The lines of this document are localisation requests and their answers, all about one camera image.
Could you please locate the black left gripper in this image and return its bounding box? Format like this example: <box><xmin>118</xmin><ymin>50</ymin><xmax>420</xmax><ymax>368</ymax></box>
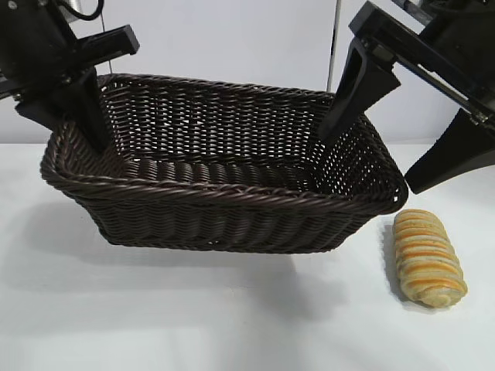
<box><xmin>0</xmin><ymin>24</ymin><xmax>141</xmax><ymax>155</ymax></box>

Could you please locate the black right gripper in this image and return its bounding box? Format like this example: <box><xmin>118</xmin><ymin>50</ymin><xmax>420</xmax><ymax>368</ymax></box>
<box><xmin>316</xmin><ymin>0</ymin><xmax>495</xmax><ymax>151</ymax></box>

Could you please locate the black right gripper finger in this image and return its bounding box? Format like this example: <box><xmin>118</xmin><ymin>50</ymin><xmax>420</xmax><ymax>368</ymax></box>
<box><xmin>403</xmin><ymin>109</ymin><xmax>495</xmax><ymax>195</ymax></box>

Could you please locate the long striped bread roll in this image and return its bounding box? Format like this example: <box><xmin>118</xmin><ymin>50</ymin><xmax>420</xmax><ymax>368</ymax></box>
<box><xmin>391</xmin><ymin>208</ymin><xmax>469</xmax><ymax>308</ymax></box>

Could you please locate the dark brown wicker basket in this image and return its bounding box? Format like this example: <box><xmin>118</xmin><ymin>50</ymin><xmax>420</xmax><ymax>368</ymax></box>
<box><xmin>39</xmin><ymin>72</ymin><xmax>410</xmax><ymax>256</ymax></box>

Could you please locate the black cable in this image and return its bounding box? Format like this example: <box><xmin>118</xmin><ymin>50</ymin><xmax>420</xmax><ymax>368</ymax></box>
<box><xmin>57</xmin><ymin>0</ymin><xmax>104</xmax><ymax>21</ymax></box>

